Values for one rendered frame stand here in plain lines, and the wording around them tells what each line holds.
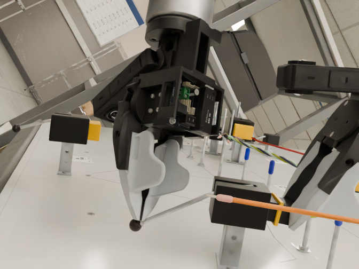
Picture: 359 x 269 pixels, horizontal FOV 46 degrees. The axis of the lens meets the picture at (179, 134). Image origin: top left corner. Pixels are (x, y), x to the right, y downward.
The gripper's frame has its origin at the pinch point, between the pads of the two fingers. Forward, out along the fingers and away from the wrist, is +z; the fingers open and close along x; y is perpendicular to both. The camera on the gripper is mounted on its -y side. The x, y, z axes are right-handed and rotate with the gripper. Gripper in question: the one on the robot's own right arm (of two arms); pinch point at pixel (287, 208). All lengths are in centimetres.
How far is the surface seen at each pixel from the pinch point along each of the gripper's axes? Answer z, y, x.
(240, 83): -14, 1, 110
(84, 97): 18, -39, 89
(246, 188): 0.3, -5.4, -1.7
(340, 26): -122, 79, 365
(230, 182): 1.0, -6.6, 0.3
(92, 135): 11.2, -24.3, 26.4
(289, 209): -1.6, -4.3, -11.6
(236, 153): 4, 4, 60
